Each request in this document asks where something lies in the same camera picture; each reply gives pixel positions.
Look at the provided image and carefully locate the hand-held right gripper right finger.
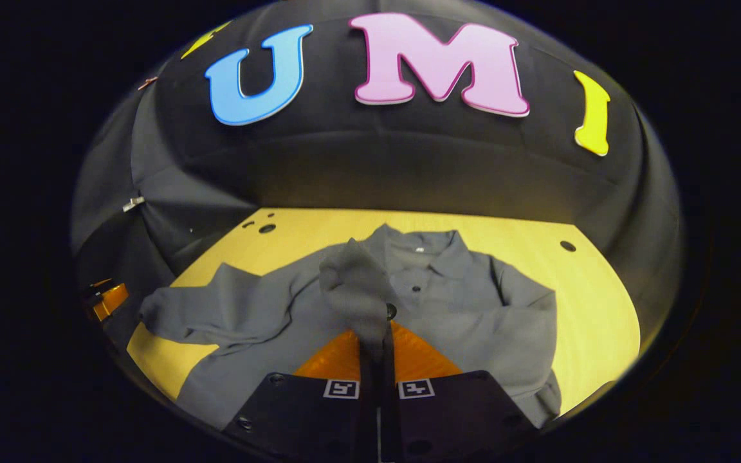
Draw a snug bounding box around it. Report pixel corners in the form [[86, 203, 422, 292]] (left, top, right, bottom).
[[380, 322, 538, 463]]

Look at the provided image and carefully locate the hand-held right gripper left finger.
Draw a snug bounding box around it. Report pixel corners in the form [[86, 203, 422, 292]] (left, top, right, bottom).
[[224, 329, 381, 463]]

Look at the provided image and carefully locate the grey polo shirt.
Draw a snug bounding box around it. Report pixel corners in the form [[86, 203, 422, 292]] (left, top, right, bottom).
[[139, 224, 562, 430]]

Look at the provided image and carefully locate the black backdrop cloth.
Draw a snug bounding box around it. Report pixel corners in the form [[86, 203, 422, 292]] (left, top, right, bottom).
[[71, 0, 686, 361]]

